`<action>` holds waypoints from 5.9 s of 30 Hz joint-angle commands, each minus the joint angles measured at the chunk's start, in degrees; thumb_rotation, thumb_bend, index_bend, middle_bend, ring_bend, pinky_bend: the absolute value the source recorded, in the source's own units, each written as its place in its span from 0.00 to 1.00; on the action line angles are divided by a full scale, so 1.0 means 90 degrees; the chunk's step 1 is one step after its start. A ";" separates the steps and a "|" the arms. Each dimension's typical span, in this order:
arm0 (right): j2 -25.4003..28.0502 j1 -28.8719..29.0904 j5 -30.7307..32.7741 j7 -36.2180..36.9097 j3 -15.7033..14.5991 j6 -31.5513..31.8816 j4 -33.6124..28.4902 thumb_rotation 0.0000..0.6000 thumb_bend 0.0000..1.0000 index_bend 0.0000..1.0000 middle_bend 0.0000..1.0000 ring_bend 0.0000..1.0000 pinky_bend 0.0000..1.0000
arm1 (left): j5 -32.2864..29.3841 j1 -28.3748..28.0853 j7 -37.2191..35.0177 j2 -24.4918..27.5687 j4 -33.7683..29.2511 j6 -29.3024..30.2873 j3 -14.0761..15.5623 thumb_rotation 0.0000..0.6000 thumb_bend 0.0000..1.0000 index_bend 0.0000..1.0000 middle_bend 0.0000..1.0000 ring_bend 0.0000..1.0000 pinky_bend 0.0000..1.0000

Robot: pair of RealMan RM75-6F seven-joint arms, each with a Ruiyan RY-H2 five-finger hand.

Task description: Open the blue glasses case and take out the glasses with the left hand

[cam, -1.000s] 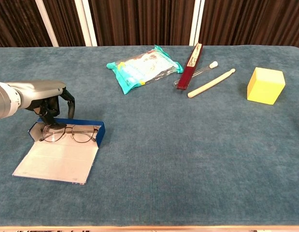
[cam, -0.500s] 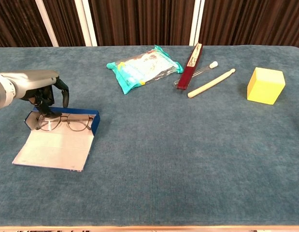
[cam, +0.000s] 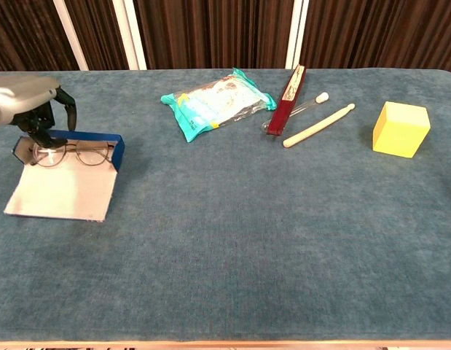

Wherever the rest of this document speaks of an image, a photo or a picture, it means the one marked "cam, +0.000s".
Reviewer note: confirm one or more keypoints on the teal velvet tablecloth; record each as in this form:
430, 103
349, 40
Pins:
225, 237

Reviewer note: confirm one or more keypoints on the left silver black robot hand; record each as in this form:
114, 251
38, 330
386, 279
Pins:
24, 96

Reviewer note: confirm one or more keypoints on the dark brown pleated curtain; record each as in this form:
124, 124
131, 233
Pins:
210, 33

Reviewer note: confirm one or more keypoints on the yellow cube block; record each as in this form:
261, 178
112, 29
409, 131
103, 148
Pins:
400, 135

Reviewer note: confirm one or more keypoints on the wide white frame post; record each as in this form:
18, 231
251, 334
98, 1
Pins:
129, 34

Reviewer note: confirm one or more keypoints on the glass tube with white cap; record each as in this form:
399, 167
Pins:
321, 97

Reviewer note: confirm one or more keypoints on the dark red folded fan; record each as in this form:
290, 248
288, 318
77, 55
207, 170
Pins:
283, 109

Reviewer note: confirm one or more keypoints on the blue printed glasses case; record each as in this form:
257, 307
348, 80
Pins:
65, 189

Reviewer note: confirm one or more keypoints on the thin white frame post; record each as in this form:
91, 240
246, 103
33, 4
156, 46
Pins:
70, 34

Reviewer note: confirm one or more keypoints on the light wooden drumstick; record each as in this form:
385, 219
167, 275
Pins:
316, 127

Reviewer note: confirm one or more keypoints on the black eyeglasses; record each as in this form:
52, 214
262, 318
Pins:
90, 155

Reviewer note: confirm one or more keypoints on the teal clear plastic packet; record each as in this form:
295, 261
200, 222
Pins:
210, 105

